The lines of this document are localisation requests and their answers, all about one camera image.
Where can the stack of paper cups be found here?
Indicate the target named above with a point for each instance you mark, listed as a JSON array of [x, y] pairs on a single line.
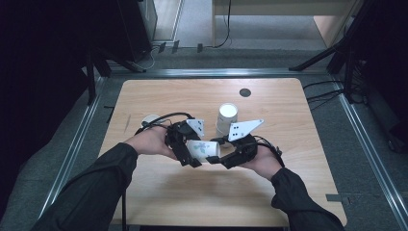
[[226, 117]]

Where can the person's left hand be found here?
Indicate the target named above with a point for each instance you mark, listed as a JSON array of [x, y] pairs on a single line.
[[149, 141]]

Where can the metal floor rail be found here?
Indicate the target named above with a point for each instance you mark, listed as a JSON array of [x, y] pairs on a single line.
[[69, 160], [218, 72], [372, 154]]

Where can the black metal stand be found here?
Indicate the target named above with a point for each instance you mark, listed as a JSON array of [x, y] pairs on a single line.
[[91, 80]]

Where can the grey floor tape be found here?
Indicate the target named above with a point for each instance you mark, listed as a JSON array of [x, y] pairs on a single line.
[[335, 198]]

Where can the black tripod stand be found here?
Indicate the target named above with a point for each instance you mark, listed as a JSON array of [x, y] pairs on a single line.
[[348, 38]]

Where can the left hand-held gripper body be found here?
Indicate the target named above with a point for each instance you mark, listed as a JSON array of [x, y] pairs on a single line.
[[178, 134]]

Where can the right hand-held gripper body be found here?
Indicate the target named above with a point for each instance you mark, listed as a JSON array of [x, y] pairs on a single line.
[[245, 150]]

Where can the light wooden desk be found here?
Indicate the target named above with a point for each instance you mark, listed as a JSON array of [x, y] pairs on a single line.
[[282, 8]]

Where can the black table grommet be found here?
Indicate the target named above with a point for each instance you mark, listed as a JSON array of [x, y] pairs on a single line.
[[245, 92]]

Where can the dark curtain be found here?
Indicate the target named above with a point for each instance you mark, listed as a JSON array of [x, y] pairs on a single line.
[[38, 80], [388, 64]]

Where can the black tape strip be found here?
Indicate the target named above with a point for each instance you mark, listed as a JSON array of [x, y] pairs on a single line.
[[175, 46], [199, 48], [161, 47]]

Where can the black cabinet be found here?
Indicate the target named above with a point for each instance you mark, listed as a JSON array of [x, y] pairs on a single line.
[[134, 29]]

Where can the person's right hand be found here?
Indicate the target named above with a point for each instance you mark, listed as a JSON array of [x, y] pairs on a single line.
[[264, 162]]

